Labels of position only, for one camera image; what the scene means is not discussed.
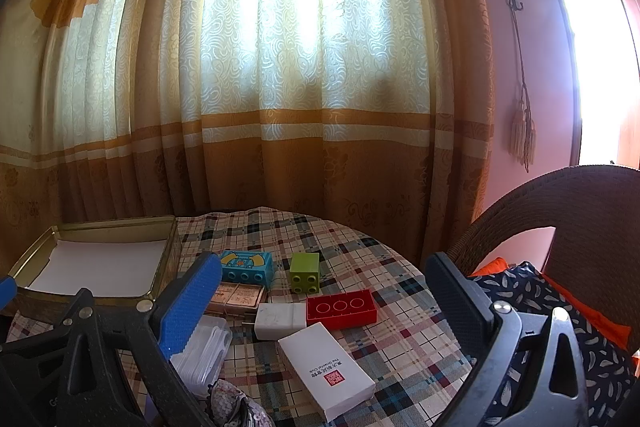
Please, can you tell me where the curtain tassel tieback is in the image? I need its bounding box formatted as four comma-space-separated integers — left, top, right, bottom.
507, 2, 538, 172

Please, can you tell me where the copper rectangular tin box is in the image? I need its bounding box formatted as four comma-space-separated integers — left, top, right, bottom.
207, 283, 266, 315

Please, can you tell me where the white cardboard box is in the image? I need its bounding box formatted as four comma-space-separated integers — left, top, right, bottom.
277, 322, 377, 422

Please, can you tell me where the sequined pouch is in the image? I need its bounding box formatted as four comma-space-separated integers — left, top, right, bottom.
207, 379, 276, 427

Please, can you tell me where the white charger plug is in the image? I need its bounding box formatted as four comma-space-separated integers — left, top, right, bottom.
242, 303, 307, 341

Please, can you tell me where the brown wicker chair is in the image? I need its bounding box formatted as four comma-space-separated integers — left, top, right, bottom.
447, 165, 640, 358

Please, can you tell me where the green toy brick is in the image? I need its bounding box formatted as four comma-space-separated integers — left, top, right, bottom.
289, 252, 322, 294

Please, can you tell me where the orange cushion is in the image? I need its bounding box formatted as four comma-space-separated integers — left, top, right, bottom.
472, 257, 640, 373

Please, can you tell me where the blue toy brick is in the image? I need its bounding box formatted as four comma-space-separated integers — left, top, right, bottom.
218, 250, 273, 298

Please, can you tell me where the red window frame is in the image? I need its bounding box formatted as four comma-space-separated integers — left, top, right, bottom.
520, 0, 640, 168

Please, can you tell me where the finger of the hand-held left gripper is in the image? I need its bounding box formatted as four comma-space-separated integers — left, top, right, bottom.
0, 278, 18, 309
0, 322, 76, 374

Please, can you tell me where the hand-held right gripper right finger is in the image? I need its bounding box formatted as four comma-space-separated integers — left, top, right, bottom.
425, 251, 593, 427

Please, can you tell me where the orange and cream curtain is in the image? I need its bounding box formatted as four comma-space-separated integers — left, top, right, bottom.
0, 0, 501, 268

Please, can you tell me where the gold metal tin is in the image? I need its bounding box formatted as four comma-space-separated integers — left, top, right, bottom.
7, 216, 183, 323

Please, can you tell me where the green-white plastic packet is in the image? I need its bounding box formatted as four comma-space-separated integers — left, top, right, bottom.
170, 314, 233, 400

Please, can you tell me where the red toy brick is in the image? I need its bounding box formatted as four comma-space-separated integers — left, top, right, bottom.
306, 288, 379, 330

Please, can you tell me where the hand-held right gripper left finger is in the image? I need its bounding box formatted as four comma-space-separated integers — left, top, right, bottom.
59, 251, 223, 427

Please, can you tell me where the dark leaf-print cushion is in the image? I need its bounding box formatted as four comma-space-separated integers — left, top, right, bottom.
470, 262, 638, 427

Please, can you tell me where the plaid tablecloth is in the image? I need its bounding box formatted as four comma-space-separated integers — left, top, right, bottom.
10, 207, 481, 427

